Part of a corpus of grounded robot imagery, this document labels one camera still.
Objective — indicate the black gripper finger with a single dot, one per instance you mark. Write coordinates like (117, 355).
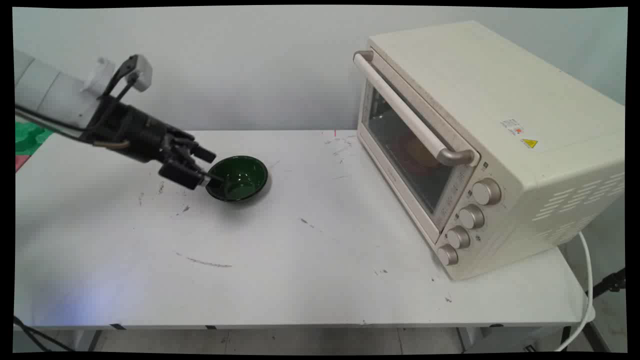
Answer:
(197, 149)
(180, 174)

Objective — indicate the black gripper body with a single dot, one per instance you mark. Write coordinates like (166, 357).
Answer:
(130, 132)

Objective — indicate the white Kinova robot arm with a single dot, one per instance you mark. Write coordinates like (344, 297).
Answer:
(50, 92)

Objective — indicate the dark green bowl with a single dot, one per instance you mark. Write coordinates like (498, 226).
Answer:
(240, 180)

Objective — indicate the green foam mat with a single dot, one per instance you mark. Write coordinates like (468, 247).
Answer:
(30, 137)

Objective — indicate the pink foam mat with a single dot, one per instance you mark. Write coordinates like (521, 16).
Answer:
(21, 162)

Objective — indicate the orange dish inside oven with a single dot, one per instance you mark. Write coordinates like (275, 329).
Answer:
(417, 152)

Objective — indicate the silver oven knob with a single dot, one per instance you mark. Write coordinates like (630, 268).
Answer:
(471, 217)
(458, 237)
(486, 192)
(447, 255)

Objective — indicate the cream toaster oven body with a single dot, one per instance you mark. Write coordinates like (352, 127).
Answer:
(505, 90)

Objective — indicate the white label sticker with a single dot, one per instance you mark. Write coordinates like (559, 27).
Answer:
(512, 126)

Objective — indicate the yellow warning triangle sticker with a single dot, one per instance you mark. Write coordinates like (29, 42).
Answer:
(529, 143)

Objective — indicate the black tripod stand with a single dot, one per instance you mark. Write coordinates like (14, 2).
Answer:
(607, 284)

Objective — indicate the white wrist camera on bracket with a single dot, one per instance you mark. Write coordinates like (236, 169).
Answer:
(142, 72)

